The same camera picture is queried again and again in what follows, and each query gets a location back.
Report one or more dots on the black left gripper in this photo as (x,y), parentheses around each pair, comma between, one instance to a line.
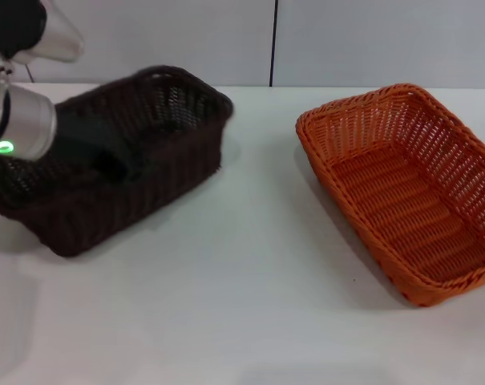
(102,152)

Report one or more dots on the dark brown wicker basket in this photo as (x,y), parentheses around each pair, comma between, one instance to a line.
(154,160)

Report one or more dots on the orange wicker basket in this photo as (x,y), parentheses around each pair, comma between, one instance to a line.
(402,208)

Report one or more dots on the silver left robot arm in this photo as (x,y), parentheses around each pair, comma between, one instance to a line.
(25,116)

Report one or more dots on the black vertical wall strip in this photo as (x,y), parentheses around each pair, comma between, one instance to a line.
(273,42)

